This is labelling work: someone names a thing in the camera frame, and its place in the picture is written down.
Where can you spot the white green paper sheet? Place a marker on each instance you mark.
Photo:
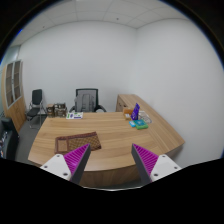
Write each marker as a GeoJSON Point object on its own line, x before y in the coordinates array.
{"type": "Point", "coordinates": [74, 115]}

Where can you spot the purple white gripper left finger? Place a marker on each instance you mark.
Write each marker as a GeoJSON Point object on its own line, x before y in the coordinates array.
{"type": "Point", "coordinates": [69, 166]}

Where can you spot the clear plastic container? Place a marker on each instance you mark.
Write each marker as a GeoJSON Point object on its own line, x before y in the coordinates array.
{"type": "Point", "coordinates": [144, 116]}

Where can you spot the wooden glass-door cabinet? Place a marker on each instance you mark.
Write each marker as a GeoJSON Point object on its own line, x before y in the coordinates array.
{"type": "Point", "coordinates": [12, 93]}

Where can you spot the wooden office desk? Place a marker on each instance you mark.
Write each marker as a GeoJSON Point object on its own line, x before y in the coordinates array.
{"type": "Point", "coordinates": [113, 163]}

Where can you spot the dark patterned box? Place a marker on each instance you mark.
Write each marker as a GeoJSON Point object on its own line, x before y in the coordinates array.
{"type": "Point", "coordinates": [60, 109]}

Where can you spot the black mesh office chair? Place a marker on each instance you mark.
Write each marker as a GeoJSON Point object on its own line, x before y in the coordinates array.
{"type": "Point", "coordinates": [94, 93]}

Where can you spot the light blue box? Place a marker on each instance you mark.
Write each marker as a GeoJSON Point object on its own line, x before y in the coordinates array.
{"type": "Point", "coordinates": [132, 123]}

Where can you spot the green box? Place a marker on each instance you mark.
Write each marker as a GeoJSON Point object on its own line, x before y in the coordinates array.
{"type": "Point", "coordinates": [140, 124]}

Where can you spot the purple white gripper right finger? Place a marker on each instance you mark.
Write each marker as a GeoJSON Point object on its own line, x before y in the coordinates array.
{"type": "Point", "coordinates": [152, 167]}

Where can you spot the orange box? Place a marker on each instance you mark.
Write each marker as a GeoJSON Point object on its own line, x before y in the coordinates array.
{"type": "Point", "coordinates": [127, 112]}

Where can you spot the grey backpack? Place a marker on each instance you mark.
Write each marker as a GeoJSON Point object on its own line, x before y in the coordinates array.
{"type": "Point", "coordinates": [84, 103]}

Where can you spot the brown cardboard box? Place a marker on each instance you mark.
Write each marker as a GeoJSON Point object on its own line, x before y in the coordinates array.
{"type": "Point", "coordinates": [50, 110]}

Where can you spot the black visitor chair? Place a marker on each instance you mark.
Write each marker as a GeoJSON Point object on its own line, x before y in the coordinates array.
{"type": "Point", "coordinates": [36, 105]}

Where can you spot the black sofa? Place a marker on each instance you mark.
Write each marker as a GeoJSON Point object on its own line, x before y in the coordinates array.
{"type": "Point", "coordinates": [9, 139]}

